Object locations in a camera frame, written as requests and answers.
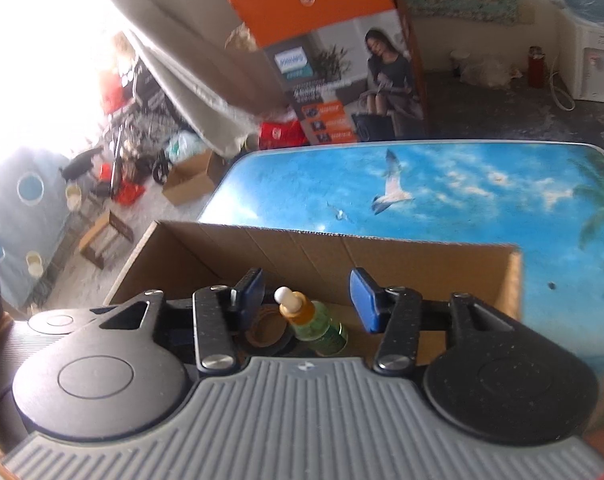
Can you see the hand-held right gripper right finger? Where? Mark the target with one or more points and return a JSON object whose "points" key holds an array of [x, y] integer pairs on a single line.
{"points": [[364, 300]]}

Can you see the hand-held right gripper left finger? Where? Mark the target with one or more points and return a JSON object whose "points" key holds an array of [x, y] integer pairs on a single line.
{"points": [[252, 290]]}

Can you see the brown tape roll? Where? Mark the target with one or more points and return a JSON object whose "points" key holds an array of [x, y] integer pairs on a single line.
{"points": [[257, 327]]}

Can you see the large cardboard box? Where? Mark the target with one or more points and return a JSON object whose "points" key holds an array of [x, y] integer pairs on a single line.
{"points": [[282, 255]]}

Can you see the green dropper bottle orange collar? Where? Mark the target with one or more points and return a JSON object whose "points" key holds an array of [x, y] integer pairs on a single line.
{"points": [[317, 325]]}

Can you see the blue grey dotted mat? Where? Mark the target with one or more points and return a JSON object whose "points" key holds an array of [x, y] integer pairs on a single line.
{"points": [[12, 220]]}

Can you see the small wooden stool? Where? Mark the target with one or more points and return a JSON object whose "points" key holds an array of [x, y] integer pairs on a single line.
{"points": [[107, 235]]}

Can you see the small cardboard box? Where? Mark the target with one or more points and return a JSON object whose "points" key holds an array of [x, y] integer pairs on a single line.
{"points": [[192, 177]]}

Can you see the small red box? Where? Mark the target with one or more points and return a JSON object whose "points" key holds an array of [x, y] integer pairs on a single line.
{"points": [[279, 132]]}

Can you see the red plastic bag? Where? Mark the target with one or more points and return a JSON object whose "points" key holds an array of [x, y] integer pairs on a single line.
{"points": [[113, 87]]}

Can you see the beige curtain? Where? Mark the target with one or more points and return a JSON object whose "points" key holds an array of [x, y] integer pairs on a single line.
{"points": [[182, 60]]}

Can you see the pale plastic bag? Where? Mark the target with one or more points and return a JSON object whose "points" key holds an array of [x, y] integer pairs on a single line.
{"points": [[487, 70]]}

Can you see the red bottle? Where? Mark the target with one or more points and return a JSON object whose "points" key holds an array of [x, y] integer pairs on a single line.
{"points": [[535, 67]]}

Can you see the white water dispenser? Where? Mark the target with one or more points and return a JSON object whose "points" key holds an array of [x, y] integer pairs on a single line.
{"points": [[594, 65]]}

